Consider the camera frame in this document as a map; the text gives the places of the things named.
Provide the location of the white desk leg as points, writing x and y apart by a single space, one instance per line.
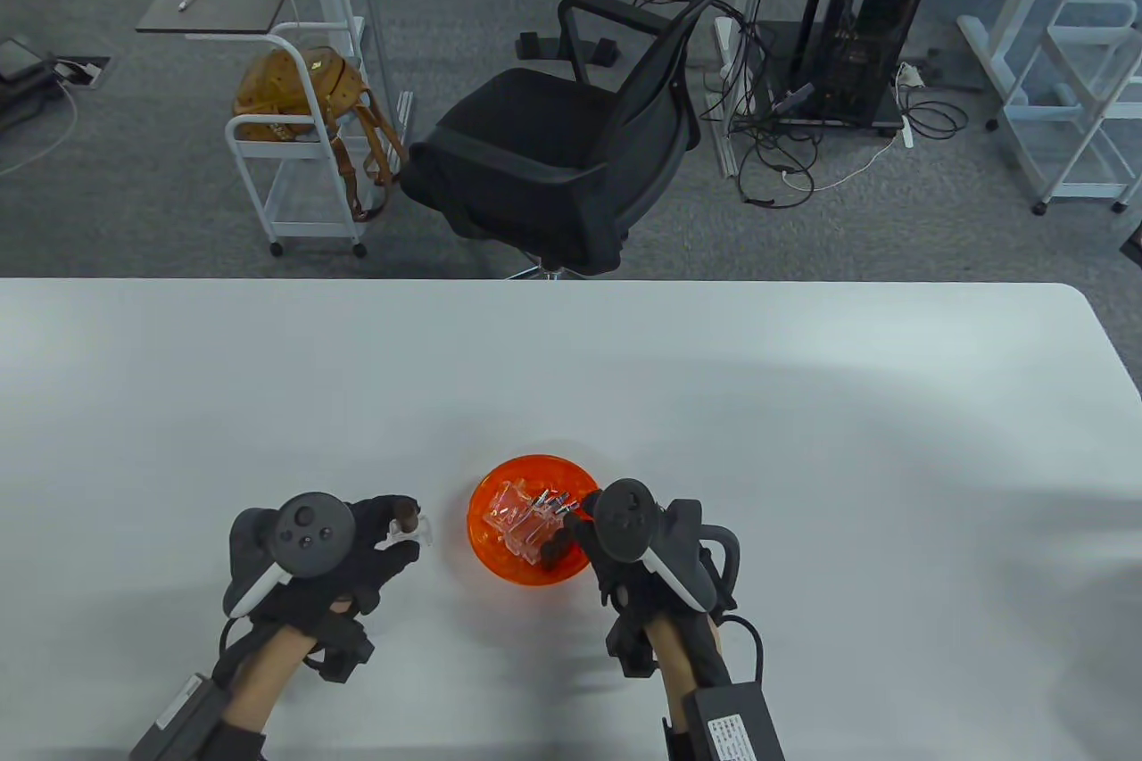
724 83

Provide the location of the brown leather bag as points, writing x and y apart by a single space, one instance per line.
285 87

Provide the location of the floor socket box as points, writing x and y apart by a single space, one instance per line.
80 71

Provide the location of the orange plastic bowl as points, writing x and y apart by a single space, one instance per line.
500 569

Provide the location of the black office chair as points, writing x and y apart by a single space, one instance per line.
535 145

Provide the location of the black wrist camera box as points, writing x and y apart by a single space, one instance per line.
174 721
727 725

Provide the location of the person's left hand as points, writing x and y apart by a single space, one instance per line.
370 560

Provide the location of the white metal cart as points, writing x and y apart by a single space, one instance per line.
312 208

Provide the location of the white rack right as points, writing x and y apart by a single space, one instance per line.
981 47

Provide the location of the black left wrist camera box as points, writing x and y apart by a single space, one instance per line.
174 721

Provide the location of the dark grey right hand controller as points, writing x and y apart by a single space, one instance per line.
629 520

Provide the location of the white metal trolley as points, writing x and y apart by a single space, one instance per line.
1088 191

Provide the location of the black devices on floor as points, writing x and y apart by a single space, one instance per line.
18 87

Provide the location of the person's right forearm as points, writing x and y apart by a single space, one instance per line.
678 654

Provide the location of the person's left forearm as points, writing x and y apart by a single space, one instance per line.
268 672

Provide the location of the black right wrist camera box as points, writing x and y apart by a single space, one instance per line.
727 725

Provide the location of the person's right hand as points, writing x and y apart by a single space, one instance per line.
616 587

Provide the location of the black rubber block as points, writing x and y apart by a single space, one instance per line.
605 52

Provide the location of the dark top side table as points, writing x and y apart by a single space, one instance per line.
214 3

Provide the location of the white power strip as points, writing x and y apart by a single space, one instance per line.
907 132

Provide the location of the dark grey left hand controller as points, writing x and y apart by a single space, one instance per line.
312 533

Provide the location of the dark grey hand controller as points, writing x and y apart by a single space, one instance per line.
312 533
629 520

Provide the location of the black computer tower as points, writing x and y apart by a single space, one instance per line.
879 20

